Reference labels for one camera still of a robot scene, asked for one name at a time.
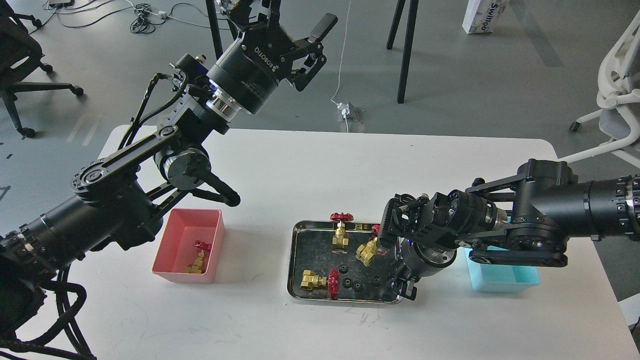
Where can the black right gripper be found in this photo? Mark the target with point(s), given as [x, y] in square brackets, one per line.
[415, 262]

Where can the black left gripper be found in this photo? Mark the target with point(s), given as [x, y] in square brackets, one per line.
[263, 56]

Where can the brass valve red handle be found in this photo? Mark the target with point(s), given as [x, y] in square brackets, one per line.
[197, 266]

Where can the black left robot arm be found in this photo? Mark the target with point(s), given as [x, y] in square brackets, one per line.
[122, 198]

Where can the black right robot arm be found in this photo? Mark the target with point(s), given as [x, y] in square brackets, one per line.
[526, 219]

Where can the brass valve tilted right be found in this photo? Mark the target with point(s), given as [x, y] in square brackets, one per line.
[367, 252]

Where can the light blue plastic box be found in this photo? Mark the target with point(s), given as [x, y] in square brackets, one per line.
[496, 278]

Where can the brass valve top centre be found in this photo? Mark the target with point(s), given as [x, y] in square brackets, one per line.
[340, 239]

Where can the brass valve bottom left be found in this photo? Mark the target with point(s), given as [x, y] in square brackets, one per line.
[320, 281]

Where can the white cardboard box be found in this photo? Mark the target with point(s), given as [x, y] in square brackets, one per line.
[481, 16]

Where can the pink plastic box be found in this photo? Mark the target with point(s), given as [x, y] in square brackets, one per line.
[176, 251]

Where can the black table leg left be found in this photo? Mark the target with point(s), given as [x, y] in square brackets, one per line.
[213, 8]

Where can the black table leg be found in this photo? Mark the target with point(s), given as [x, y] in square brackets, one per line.
[412, 16]
[213, 8]

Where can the metal tray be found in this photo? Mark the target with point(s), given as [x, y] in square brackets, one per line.
[312, 251]

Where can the white power adapter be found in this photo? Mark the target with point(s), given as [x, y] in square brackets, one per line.
[349, 112]

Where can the black table leg right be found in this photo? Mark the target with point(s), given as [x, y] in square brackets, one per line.
[412, 16]

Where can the black office chair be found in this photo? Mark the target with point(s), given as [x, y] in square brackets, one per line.
[20, 56]

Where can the black cable bundle floor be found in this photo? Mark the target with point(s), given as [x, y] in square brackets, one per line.
[142, 23]

